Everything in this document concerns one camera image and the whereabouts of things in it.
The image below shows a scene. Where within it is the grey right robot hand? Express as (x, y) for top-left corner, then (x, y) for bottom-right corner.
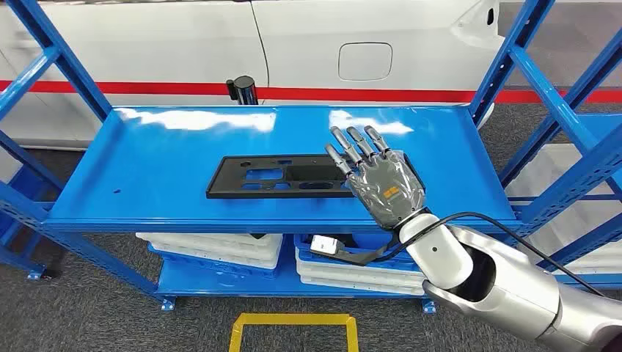
(324, 125), (427, 230)

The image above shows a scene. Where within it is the black plastic panel part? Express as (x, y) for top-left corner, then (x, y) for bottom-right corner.
(205, 153), (422, 200)

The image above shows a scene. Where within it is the blue metal shelf rack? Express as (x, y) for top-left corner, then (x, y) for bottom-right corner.
(573, 112), (622, 152)
(0, 0), (622, 315)

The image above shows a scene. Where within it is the white tray stack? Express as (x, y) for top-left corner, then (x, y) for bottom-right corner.
(295, 247), (428, 296)
(136, 232), (284, 271)

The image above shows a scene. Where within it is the white panel stack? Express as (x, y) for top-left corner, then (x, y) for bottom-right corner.
(505, 143), (622, 273)

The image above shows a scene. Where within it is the white car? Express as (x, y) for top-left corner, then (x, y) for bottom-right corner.
(0, 0), (506, 152)

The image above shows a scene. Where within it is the red barrier belt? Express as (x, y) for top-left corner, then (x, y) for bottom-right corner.
(0, 80), (622, 104)

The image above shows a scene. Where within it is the black camera bracket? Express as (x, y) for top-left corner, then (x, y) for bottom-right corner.
(315, 238), (404, 267)

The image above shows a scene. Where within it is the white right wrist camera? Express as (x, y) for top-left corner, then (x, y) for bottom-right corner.
(310, 235), (345, 256)

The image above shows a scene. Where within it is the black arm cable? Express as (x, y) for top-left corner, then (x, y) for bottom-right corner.
(374, 212), (606, 298)

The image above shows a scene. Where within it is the black stanchion post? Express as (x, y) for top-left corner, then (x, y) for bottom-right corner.
(225, 76), (259, 106)

